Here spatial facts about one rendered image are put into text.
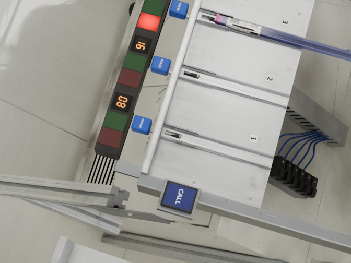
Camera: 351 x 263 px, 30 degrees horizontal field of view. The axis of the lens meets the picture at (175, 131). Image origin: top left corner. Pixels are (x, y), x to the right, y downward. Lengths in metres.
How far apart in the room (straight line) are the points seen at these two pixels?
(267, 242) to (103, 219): 0.38
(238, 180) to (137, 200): 0.51
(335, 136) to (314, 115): 0.10
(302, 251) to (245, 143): 0.54
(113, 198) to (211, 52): 0.30
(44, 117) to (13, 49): 0.20
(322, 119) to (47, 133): 0.74
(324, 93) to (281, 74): 0.49
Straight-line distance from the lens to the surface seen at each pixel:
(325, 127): 1.55
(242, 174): 1.08
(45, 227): 1.82
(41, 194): 1.30
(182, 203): 1.02
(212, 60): 1.13
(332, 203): 1.66
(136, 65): 1.14
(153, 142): 1.06
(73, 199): 1.21
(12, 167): 1.75
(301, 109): 1.47
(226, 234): 1.37
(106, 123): 1.11
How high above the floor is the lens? 1.53
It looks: 47 degrees down
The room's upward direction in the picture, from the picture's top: 90 degrees clockwise
